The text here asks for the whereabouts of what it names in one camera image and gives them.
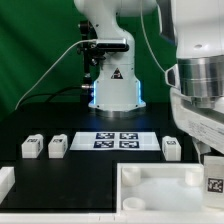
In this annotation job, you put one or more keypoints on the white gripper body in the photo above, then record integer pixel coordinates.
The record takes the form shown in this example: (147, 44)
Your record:
(206, 125)

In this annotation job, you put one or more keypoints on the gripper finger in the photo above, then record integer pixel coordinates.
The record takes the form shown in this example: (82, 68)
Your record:
(201, 150)

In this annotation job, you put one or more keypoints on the white square tabletop part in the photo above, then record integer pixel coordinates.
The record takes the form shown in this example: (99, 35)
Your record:
(161, 187)

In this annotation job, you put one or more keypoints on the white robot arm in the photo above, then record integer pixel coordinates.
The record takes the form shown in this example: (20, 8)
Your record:
(196, 80)

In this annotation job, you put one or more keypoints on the white sheet with tags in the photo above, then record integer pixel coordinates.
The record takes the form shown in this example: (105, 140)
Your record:
(131, 141)

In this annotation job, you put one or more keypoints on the white obstacle bar left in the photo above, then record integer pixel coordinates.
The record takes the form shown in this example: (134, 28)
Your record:
(7, 180)

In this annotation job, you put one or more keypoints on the white front rail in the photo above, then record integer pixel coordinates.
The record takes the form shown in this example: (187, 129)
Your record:
(120, 218)

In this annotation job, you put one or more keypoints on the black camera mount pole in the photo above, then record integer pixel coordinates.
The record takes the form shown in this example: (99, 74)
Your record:
(91, 55)

